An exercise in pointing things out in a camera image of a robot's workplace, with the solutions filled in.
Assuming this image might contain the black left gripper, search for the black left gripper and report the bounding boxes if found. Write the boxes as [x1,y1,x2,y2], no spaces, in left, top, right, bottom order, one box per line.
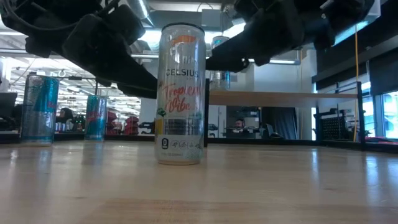
[0,0,108,59]

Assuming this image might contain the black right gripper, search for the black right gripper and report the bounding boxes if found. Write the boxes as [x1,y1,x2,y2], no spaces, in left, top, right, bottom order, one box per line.
[205,0,376,65]

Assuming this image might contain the Celsius Arctic Vibe can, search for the Celsius Arctic Vibe can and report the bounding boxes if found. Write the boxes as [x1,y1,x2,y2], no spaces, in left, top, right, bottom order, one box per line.
[208,35,231,91]

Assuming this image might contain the Celsius Tropical Vibe can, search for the Celsius Tropical Vibe can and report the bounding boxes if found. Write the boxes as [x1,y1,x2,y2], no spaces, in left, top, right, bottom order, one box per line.
[154,22,206,166]

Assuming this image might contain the blue silver Red Bull can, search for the blue silver Red Bull can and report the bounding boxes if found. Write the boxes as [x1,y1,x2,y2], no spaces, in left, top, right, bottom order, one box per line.
[84,95,108,142]
[20,73,60,147]

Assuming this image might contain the long ceiling light tube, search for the long ceiling light tube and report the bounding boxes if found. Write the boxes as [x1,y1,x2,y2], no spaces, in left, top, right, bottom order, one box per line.
[130,53,160,60]

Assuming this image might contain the red chair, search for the red chair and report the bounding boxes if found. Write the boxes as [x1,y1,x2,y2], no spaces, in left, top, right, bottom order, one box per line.
[124,115,140,136]

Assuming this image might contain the person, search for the person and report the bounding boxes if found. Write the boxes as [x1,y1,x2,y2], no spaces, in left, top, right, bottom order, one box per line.
[56,107,76,132]
[231,118,250,138]

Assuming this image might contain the office desk with monitors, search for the office desk with monitors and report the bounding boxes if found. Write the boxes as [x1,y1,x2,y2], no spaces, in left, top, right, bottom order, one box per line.
[225,106,262,139]

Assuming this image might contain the dark curtain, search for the dark curtain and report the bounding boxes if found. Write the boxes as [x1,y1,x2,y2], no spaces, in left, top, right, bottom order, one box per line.
[260,107,299,140]

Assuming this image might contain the black office chair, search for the black office chair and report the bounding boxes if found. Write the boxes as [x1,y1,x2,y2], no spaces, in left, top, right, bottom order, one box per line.
[264,123,284,139]

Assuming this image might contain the black monitor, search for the black monitor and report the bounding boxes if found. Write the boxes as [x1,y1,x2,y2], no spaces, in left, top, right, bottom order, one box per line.
[0,92,18,118]

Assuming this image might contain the black perforated cart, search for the black perforated cart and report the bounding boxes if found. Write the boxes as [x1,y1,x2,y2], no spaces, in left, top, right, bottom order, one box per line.
[313,108,351,146]

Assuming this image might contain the black roller blind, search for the black roller blind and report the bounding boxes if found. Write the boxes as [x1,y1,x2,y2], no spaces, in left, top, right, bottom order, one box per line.
[368,54,398,96]

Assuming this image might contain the window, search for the window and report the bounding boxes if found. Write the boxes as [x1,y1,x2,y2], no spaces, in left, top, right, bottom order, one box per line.
[360,81,398,139]

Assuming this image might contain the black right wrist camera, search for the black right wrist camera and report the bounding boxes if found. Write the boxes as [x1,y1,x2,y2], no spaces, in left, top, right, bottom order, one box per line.
[233,0,268,24]

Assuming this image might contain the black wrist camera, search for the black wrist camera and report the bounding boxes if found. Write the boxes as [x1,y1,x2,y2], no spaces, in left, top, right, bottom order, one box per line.
[233,0,268,24]
[102,0,147,45]

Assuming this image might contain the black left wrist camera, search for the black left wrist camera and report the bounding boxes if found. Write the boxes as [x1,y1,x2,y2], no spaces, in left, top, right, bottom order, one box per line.
[102,0,147,45]

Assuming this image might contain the grey ceiling duct box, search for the grey ceiling duct box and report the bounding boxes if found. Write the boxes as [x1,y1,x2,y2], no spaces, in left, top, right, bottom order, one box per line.
[200,8,223,31]

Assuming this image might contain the wooden shelf with black frame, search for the wooden shelf with black frame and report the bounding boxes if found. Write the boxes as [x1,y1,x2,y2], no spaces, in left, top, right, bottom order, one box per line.
[203,78,367,152]

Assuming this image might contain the round silver air duct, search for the round silver air duct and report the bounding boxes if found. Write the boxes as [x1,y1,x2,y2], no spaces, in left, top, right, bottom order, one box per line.
[126,0,156,29]

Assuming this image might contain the large silver ventilation duct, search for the large silver ventilation duct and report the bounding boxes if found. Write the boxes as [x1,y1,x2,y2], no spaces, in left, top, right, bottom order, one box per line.
[332,0,382,47]

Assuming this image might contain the black aluminium frame rails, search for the black aluminium frame rails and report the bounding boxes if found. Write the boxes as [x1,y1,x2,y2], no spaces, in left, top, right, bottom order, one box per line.
[310,138,398,154]

